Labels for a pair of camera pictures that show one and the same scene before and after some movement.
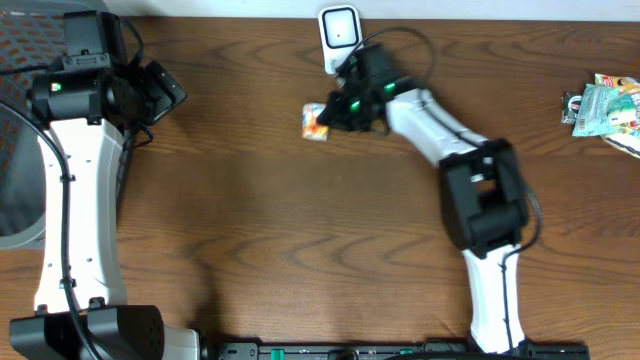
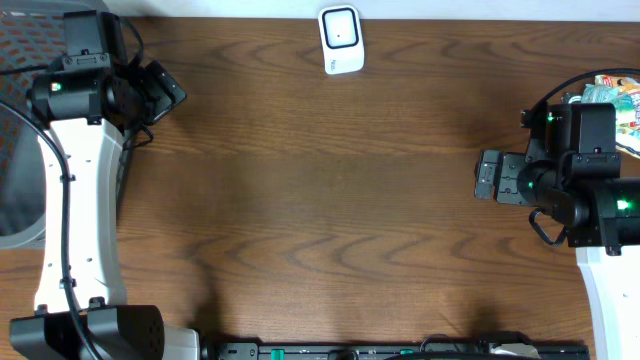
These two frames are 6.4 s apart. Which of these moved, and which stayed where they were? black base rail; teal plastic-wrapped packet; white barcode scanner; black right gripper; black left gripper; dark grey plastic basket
Moved: black right gripper; teal plastic-wrapped packet
Stayed: dark grey plastic basket; black left gripper; white barcode scanner; black base rail
